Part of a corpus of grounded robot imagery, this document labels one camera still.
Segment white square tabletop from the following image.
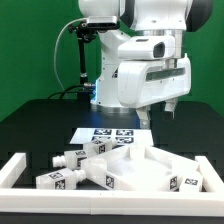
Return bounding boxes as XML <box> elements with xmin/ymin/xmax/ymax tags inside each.
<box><xmin>81</xmin><ymin>143</ymin><xmax>199</xmax><ymax>192</ymax></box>

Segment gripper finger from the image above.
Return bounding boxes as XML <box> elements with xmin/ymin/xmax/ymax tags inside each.
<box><xmin>136</xmin><ymin>106</ymin><xmax>151</xmax><ymax>129</ymax></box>
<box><xmin>163</xmin><ymin>98</ymin><xmax>178</xmax><ymax>120</ymax></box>

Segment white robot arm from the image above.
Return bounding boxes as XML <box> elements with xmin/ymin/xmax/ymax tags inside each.
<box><xmin>78</xmin><ymin>0</ymin><xmax>213</xmax><ymax>129</ymax></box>

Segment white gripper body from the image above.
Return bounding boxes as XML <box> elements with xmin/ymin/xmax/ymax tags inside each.
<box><xmin>118</xmin><ymin>56</ymin><xmax>191</xmax><ymax>108</ymax></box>

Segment grey camera cable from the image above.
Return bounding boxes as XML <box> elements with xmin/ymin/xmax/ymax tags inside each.
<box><xmin>53</xmin><ymin>17</ymin><xmax>88</xmax><ymax>93</ymax></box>

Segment black cables on table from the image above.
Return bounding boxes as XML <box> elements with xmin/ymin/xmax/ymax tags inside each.
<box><xmin>47</xmin><ymin>83</ymin><xmax>98</xmax><ymax>100</ymax></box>

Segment white U-shaped fence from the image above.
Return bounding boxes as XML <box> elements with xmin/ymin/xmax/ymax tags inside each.
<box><xmin>0</xmin><ymin>153</ymin><xmax>224</xmax><ymax>217</ymax></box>

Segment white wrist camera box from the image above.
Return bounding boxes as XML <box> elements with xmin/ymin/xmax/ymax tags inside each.
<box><xmin>118</xmin><ymin>35</ymin><xmax>175</xmax><ymax>60</ymax></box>

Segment camera on black stand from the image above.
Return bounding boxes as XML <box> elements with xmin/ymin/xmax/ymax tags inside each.
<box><xmin>65</xmin><ymin>16</ymin><xmax>120</xmax><ymax>101</ymax></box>

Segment white sheet with markers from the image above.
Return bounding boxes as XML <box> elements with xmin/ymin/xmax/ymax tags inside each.
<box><xmin>70</xmin><ymin>128</ymin><xmax>154</xmax><ymax>146</ymax></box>

